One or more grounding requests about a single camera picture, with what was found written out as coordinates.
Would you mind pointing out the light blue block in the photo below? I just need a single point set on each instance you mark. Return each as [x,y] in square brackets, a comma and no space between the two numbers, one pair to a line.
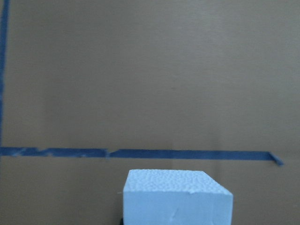
[175,197]

